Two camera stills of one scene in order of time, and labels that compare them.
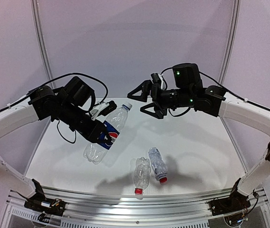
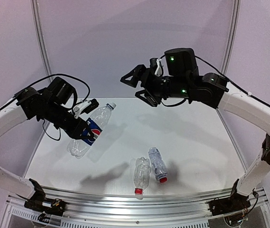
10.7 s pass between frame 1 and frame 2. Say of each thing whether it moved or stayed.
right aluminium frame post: stayed
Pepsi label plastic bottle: moved
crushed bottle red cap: stayed
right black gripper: moved
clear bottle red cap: stayed
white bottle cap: moved
